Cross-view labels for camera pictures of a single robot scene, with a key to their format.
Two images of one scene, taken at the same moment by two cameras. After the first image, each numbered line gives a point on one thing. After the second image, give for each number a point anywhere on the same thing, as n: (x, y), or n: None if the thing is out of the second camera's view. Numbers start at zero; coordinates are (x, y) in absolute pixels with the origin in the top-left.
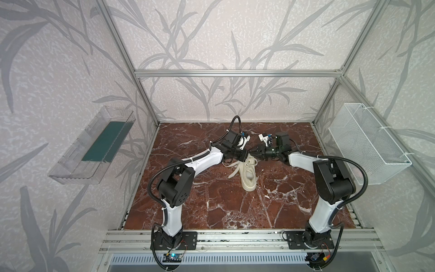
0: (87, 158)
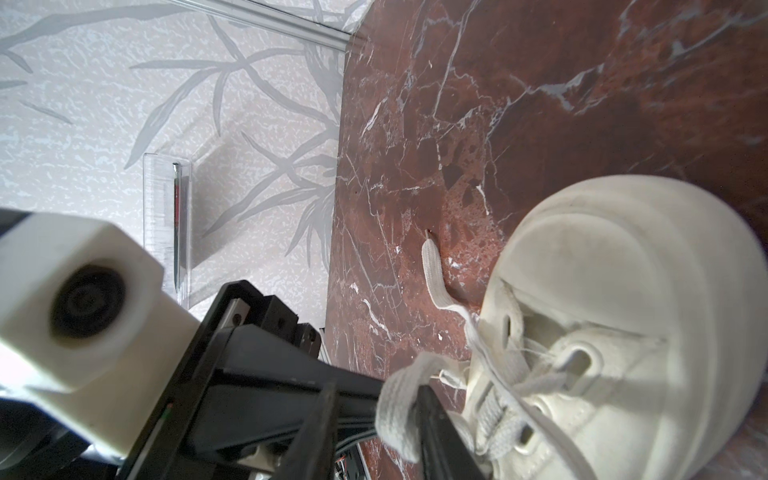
0: (168, 221)
